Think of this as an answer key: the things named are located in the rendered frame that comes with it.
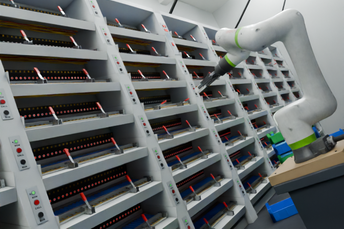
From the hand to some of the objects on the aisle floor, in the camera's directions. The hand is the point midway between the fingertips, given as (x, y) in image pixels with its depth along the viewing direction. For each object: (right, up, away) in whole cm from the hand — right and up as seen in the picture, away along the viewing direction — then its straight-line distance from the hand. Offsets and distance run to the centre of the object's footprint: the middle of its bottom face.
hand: (200, 88), depth 201 cm
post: (-46, -101, -103) cm, 152 cm away
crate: (+58, -75, -8) cm, 95 cm away
